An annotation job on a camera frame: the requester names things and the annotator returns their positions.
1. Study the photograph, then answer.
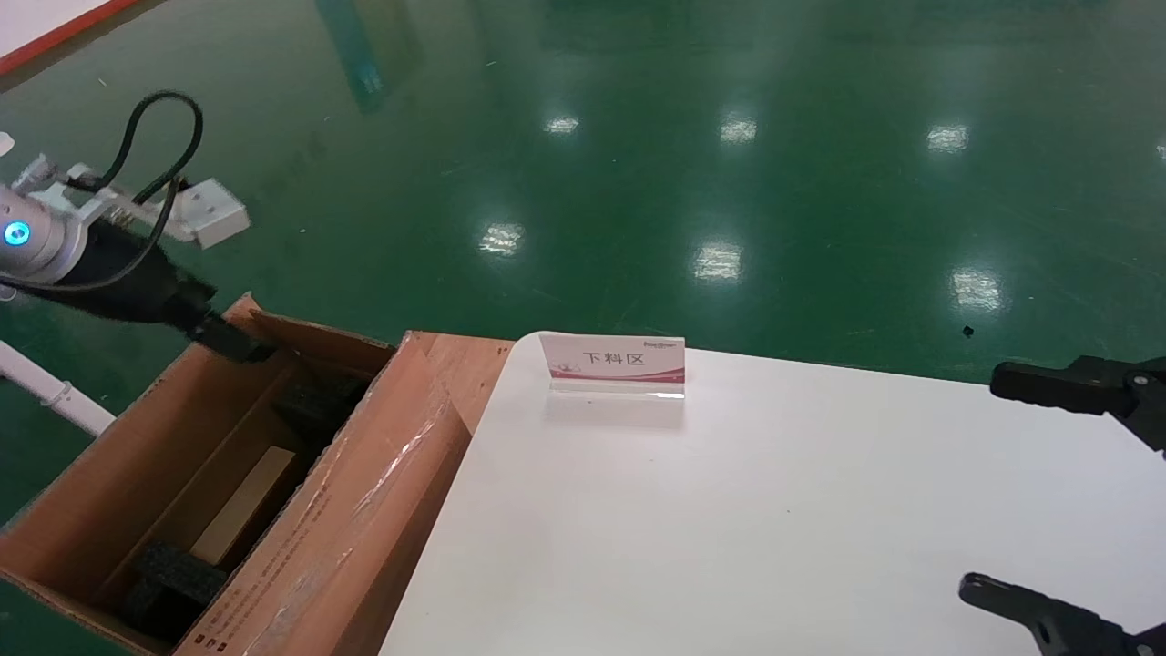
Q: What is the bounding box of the acrylic sign with red print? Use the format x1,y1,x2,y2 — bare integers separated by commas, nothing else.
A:
537,333,689,400

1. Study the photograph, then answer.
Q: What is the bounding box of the small cardboard box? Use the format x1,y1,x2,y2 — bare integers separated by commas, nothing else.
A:
188,444,302,569

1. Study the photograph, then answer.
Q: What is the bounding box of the black foam block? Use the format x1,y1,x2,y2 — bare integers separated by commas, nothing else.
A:
271,364,373,457
122,541,230,644

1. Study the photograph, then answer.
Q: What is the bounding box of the grey metal camera bracket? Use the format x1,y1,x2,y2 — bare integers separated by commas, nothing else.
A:
13,153,189,230

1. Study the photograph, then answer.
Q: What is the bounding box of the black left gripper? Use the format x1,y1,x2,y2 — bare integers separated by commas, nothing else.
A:
55,221,278,366

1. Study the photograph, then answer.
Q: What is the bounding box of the black looped wrist cable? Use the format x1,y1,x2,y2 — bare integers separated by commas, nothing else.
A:
95,89,205,208

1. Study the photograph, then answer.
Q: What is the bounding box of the white tubular stand frame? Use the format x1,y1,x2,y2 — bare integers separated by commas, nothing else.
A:
0,340,118,439

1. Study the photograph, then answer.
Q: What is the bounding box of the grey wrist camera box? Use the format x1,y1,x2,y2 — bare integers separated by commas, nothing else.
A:
172,179,252,251

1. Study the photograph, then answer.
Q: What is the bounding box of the large open cardboard box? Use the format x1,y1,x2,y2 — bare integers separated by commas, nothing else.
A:
0,292,476,656

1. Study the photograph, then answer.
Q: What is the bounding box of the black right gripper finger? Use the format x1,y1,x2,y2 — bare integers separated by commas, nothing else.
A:
989,355,1166,454
956,572,1166,656

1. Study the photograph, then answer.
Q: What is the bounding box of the black camera cable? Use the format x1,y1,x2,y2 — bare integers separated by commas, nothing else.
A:
0,180,179,295

